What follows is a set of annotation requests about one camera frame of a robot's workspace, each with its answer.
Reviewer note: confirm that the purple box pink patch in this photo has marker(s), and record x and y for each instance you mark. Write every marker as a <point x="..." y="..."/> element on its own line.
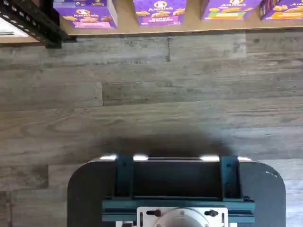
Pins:
<point x="87" y="19"/>

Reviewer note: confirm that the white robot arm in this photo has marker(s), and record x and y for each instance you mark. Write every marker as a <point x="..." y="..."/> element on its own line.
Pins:
<point x="182" y="220"/>

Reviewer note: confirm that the wooden shelf board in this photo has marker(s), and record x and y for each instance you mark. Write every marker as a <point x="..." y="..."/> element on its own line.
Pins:
<point x="19" y="39"/>
<point x="194" y="28"/>

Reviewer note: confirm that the purple box violet patch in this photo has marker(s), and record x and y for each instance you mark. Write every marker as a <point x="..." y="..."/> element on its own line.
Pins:
<point x="158" y="14"/>

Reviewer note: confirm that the purple box green patch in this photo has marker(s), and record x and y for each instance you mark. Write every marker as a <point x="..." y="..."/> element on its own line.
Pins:
<point x="227" y="11"/>

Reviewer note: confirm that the black metal shelf rack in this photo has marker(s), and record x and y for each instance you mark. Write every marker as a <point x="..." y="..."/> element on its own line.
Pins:
<point x="35" y="19"/>

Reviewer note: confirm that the purple box yellow patch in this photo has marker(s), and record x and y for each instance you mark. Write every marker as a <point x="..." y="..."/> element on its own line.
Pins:
<point x="284" y="11"/>

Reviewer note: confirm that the white mounting plate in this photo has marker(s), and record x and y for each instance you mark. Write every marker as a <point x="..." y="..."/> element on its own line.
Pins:
<point x="146" y="220"/>

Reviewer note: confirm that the teal aluminium frame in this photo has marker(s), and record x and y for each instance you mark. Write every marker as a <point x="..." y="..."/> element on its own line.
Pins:
<point x="123" y="177"/>

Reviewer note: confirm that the dark mobile base plate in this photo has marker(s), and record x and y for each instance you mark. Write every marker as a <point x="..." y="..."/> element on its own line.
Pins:
<point x="94" y="189"/>

